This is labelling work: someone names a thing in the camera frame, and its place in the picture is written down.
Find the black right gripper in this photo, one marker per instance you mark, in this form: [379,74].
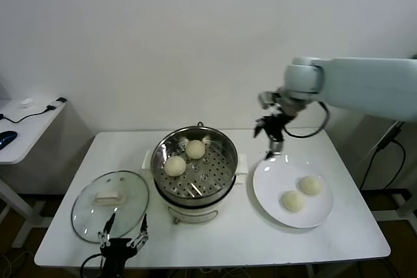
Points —
[276,125]

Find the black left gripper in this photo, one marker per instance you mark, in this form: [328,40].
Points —
[116,251]

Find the round glass pot lid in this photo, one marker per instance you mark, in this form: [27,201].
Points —
[109,197]

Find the white steamed baozi bun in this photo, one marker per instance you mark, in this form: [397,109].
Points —
[195,149]
[293,201]
[311,185]
[175,165]

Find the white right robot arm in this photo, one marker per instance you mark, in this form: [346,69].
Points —
[358,82]

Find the perforated steel steamer basket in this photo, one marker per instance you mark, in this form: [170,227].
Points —
[202,177]

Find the round white plate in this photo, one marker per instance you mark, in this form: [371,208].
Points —
[270,180]

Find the cream electric cooking pot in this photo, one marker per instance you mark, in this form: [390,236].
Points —
[195,215]

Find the white side table with appliance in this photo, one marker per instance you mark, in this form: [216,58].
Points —
[389,216]

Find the white side table with mouse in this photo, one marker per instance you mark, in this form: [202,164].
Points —
[29,125]

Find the blue computer mouse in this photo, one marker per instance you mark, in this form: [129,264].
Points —
[7,138]

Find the small white crumpled object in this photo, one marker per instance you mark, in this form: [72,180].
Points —
[27,102]

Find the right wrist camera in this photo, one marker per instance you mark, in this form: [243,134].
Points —
[268,99]

